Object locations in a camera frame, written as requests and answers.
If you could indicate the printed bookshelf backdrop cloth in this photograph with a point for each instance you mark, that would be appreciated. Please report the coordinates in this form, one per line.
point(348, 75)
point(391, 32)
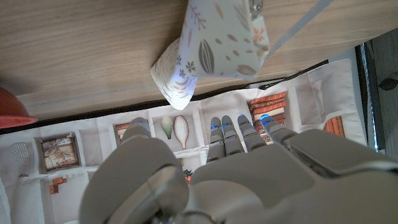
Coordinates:
point(93, 146)

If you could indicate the white leaf print pen bag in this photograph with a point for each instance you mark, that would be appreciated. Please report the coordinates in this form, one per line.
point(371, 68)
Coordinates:
point(217, 46)

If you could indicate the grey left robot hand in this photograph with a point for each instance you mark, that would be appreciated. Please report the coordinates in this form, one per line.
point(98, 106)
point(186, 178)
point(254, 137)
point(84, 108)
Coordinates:
point(267, 186)

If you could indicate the dark wooden door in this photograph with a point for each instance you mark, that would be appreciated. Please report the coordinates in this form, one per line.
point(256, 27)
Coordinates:
point(385, 93)

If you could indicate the red bowl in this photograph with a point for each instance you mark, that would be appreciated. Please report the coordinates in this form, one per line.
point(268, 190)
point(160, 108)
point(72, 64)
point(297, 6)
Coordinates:
point(12, 110)

